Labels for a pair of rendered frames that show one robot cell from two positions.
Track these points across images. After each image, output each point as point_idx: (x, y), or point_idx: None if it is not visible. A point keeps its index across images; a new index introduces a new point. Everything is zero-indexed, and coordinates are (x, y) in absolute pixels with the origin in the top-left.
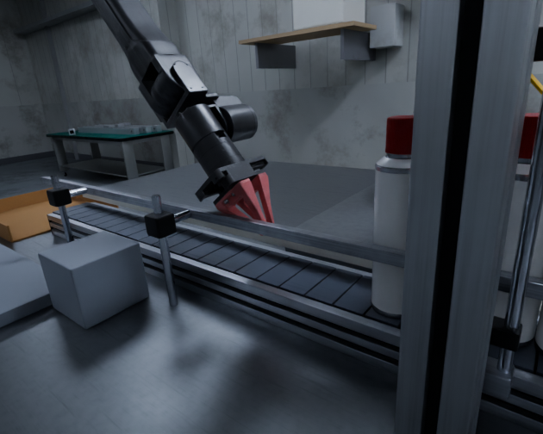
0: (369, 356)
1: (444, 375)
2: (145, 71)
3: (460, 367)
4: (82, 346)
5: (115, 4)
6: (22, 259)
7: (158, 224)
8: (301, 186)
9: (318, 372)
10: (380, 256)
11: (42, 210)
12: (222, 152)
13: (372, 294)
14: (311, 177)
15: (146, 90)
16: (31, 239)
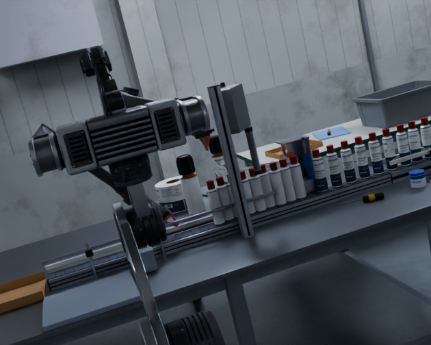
0: (223, 235)
1: (245, 211)
2: (125, 190)
3: (246, 209)
4: (165, 268)
5: (108, 172)
6: (87, 284)
7: None
8: (106, 235)
9: (217, 241)
10: (217, 209)
11: None
12: (159, 206)
13: (216, 222)
14: (99, 231)
15: (126, 196)
16: (50, 295)
